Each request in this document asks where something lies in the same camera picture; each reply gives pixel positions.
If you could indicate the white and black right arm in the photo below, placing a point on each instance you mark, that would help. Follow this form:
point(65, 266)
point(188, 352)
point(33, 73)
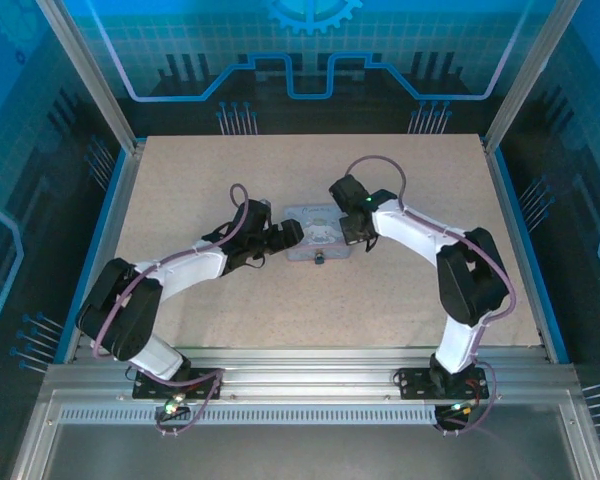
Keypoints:
point(410, 230)

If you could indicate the aluminium frame post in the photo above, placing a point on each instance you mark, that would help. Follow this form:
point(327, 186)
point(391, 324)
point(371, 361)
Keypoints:
point(525, 85)
point(95, 85)

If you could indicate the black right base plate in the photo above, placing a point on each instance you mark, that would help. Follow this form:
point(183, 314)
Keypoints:
point(415, 384)

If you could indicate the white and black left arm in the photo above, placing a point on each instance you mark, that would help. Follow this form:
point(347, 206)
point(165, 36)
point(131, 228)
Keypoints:
point(190, 265)

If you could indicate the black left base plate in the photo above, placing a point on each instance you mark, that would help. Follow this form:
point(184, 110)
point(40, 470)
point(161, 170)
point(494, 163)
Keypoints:
point(205, 382)

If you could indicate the small blue padlock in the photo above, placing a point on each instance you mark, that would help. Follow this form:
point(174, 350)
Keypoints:
point(319, 257)

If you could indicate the blue table edge strip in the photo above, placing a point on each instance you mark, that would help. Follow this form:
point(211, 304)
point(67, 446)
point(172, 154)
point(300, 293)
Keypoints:
point(92, 250)
point(530, 250)

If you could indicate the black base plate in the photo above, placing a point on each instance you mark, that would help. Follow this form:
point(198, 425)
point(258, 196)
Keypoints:
point(205, 382)
point(415, 384)

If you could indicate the clear plastic bag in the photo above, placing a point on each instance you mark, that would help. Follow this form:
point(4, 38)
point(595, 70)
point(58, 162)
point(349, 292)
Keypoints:
point(315, 235)

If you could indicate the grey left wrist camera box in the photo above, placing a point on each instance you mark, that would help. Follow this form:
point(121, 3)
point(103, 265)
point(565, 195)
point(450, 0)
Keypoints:
point(265, 203)

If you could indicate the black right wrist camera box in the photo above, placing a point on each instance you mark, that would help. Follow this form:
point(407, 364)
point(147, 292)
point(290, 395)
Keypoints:
point(356, 230)

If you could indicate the aluminium front rail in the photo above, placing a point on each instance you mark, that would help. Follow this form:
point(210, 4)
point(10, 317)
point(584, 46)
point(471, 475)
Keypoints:
point(305, 375)

